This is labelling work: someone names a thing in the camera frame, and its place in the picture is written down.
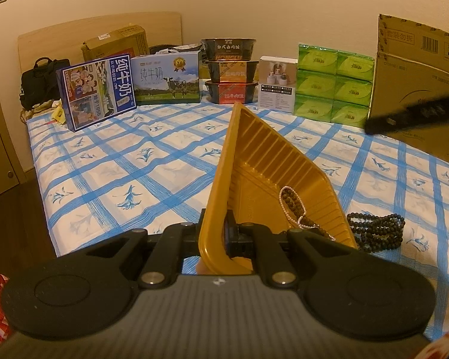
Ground brown bead necklace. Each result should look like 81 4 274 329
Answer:
283 188 332 238

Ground beige cloth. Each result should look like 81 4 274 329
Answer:
20 99 60 122

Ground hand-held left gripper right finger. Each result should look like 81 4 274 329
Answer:
224 211 354 288

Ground yellow plastic tray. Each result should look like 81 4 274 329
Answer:
196 102 360 275

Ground pearl bead bracelet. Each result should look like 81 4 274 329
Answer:
279 186 337 242

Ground crumpled plastic bag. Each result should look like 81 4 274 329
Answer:
150 44 201 55

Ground orange label instant rice bowl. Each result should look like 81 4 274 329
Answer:
206 60 258 83

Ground stack of green tissue packs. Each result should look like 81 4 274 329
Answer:
294 44 375 128

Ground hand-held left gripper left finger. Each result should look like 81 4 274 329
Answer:
85 209 206 288

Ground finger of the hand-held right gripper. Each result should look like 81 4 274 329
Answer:
365 93 449 135

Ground small brown cardboard box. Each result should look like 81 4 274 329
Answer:
81 25 150 61

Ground blue milk carton box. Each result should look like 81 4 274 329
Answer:
56 57 137 132

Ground large brown cardboard box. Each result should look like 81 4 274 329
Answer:
370 14 449 167

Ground black instant rice bowl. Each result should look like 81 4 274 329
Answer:
201 38 257 61

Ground cow print milk box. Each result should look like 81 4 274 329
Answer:
130 50 202 105

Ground wooden headboard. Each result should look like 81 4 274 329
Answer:
18 11 183 73

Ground black bag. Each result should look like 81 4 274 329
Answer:
20 57 71 111

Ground dark bead necklace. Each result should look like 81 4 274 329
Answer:
346 212 405 252

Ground white product box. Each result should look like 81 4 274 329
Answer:
258 56 298 114

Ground blue checked bed sheet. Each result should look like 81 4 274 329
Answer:
24 101 449 345

